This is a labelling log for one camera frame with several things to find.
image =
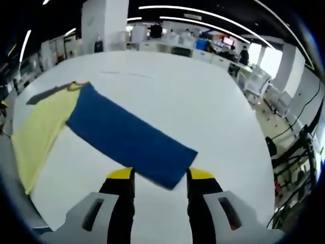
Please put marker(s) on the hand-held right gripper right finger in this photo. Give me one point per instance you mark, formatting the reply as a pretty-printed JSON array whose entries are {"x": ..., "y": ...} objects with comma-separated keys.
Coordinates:
[{"x": 200, "y": 208}]

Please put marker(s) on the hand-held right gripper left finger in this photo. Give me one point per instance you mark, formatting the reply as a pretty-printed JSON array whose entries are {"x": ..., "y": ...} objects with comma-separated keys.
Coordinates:
[{"x": 122, "y": 208}]

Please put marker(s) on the yellow garment with blue sleeve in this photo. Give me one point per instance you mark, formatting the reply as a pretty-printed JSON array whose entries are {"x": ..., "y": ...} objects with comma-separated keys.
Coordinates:
[{"x": 127, "y": 137}]

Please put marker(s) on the dark upright object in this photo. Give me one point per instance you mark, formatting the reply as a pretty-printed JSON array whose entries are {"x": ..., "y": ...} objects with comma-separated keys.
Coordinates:
[{"x": 98, "y": 46}]

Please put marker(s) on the black metal stand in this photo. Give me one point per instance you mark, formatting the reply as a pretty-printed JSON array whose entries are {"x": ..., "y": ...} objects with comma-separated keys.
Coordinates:
[{"x": 304, "y": 142}]

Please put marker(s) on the white square pillar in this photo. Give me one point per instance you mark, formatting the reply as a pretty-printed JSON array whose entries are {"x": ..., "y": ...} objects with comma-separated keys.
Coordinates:
[
  {"x": 290, "y": 68},
  {"x": 104, "y": 23}
]

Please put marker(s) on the row of white office chairs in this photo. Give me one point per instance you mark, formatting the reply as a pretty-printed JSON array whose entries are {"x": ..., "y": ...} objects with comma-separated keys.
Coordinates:
[{"x": 261, "y": 84}]

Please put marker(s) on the white cabinet row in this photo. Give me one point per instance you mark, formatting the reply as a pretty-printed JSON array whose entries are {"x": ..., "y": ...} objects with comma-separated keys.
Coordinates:
[{"x": 203, "y": 56}]

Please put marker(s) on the black office chair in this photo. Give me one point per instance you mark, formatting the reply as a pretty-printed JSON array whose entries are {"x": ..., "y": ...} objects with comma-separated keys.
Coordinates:
[{"x": 182, "y": 52}]

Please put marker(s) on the blue bin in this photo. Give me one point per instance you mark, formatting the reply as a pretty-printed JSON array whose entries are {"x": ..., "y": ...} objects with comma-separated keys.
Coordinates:
[{"x": 202, "y": 43}]

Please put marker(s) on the ceiling light strips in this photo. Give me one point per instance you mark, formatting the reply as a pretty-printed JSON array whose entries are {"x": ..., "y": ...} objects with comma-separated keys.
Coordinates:
[{"x": 203, "y": 12}]

